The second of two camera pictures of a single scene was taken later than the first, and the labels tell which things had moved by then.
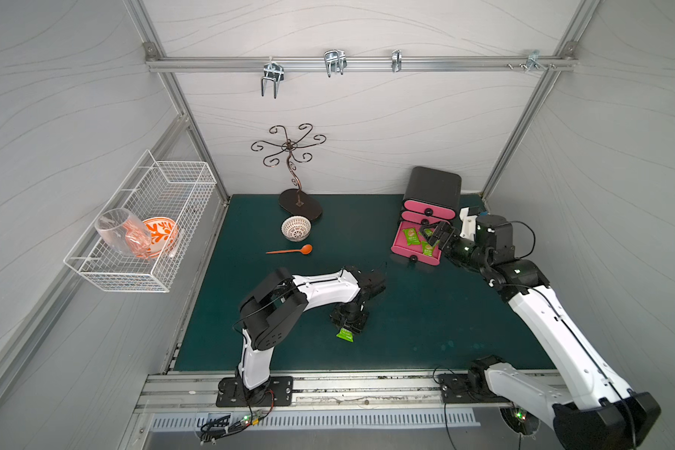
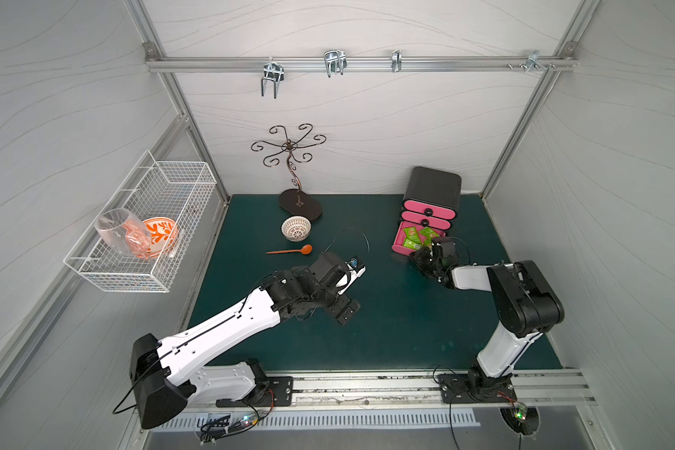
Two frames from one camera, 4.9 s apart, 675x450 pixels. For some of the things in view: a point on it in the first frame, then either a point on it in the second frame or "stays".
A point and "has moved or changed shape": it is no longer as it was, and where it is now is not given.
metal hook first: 274,71 stays
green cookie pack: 427,248 has moved or changed shape
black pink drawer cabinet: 433,196 stays
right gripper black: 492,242 to 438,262
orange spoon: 306,249 stays
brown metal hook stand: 296,202 stays
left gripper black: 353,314 to 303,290
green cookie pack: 412,236 stays
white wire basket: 142,241 stays
